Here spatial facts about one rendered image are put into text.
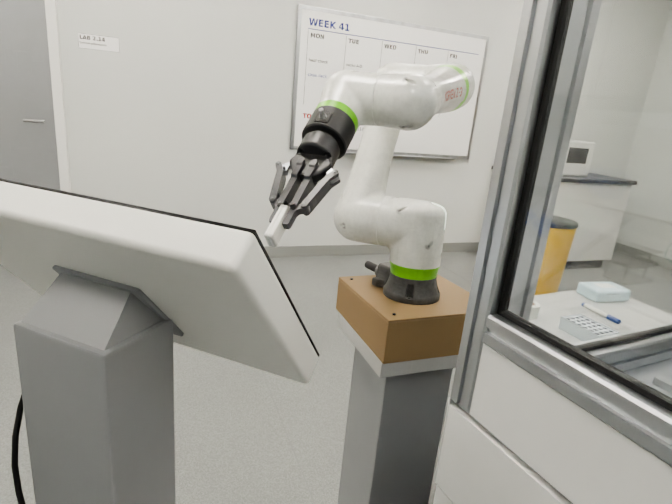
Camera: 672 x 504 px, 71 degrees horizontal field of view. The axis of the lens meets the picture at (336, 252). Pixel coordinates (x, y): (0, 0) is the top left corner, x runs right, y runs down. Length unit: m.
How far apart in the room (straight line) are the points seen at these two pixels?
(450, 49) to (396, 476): 3.84
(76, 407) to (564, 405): 0.58
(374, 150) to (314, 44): 2.86
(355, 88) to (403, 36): 3.45
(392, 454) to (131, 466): 0.80
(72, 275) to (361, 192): 0.74
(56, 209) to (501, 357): 0.55
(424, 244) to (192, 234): 0.76
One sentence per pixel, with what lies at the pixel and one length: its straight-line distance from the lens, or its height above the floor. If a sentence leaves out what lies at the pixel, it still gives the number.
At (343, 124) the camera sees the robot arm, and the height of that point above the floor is 1.29.
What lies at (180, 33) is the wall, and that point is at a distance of 3.92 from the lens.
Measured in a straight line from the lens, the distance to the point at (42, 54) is 3.91.
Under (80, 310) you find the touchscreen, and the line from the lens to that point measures 0.68.
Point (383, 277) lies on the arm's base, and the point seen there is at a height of 0.89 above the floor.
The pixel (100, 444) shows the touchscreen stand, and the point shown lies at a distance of 0.71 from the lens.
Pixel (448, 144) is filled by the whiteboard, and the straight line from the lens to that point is 4.68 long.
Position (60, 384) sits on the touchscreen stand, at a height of 0.96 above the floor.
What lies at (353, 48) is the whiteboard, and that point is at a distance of 4.20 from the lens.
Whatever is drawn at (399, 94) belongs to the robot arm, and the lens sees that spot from 0.93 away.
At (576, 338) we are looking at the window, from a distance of 0.57.
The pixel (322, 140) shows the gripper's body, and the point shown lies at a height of 1.26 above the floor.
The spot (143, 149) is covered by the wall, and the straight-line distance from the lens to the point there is 3.92.
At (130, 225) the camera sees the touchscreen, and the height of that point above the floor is 1.18.
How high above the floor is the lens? 1.32
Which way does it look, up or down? 17 degrees down
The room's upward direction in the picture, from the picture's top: 5 degrees clockwise
